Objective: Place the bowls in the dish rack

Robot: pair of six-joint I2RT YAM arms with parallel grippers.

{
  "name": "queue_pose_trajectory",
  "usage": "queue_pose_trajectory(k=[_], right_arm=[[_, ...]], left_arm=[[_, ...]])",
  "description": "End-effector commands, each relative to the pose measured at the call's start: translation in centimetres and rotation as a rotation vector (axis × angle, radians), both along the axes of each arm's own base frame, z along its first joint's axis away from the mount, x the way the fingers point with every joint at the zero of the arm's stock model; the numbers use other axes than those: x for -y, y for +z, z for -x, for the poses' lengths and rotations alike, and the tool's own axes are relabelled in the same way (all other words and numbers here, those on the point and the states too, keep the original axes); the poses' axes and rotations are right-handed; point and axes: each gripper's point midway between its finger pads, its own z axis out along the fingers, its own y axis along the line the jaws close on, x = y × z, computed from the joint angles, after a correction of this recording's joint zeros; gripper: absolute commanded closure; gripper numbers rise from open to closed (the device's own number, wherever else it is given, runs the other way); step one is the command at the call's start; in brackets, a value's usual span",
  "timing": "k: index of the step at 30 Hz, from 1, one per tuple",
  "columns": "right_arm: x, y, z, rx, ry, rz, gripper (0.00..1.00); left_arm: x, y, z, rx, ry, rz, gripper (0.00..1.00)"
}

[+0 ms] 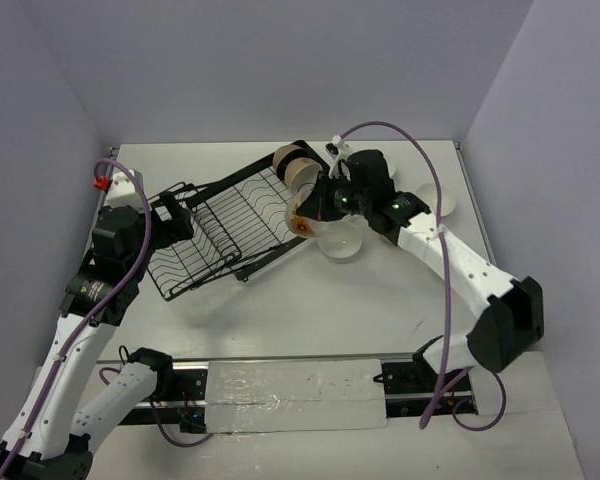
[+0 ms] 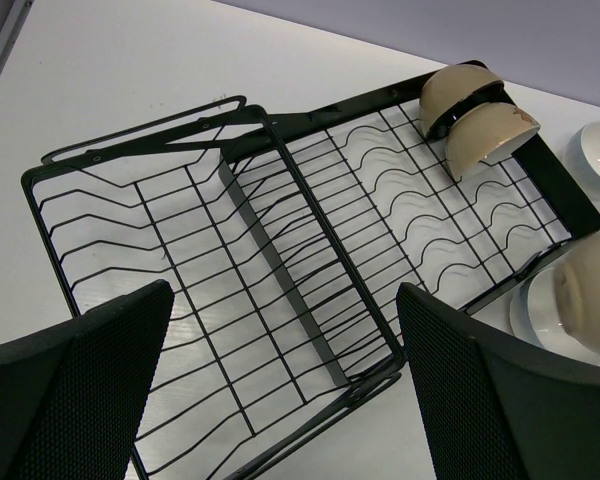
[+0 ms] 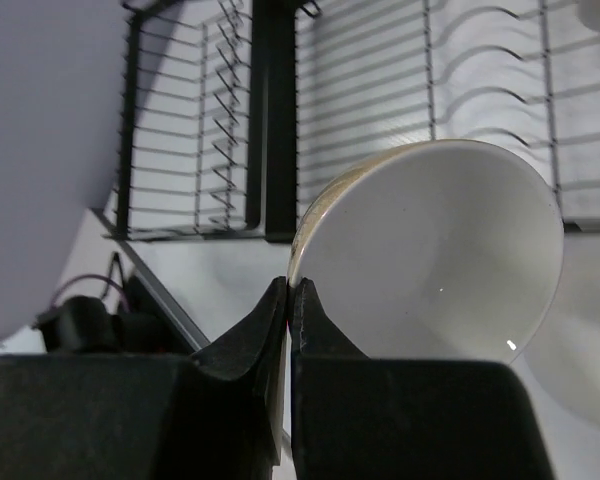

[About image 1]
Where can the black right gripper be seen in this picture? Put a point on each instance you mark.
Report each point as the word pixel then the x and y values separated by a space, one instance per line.
pixel 319 205

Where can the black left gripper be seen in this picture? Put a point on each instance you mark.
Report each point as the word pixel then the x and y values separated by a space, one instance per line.
pixel 178 220

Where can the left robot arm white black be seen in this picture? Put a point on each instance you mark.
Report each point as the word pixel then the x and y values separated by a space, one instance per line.
pixel 53 437

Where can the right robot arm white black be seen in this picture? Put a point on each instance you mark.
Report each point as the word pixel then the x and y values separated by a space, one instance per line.
pixel 509 312

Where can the white bowl far back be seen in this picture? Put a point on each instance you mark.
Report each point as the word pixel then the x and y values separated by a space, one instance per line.
pixel 392 169

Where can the white bowl right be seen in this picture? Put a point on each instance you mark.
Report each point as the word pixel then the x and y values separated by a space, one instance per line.
pixel 438 199

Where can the white taped cover sheet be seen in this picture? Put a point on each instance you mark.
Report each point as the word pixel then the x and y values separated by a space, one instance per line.
pixel 292 396

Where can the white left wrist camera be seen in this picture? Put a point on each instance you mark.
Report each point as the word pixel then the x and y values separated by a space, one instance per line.
pixel 119 191

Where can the black wire dish rack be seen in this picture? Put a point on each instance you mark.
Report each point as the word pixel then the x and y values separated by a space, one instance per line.
pixel 239 229

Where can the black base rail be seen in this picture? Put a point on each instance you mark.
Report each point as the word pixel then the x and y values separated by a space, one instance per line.
pixel 407 394

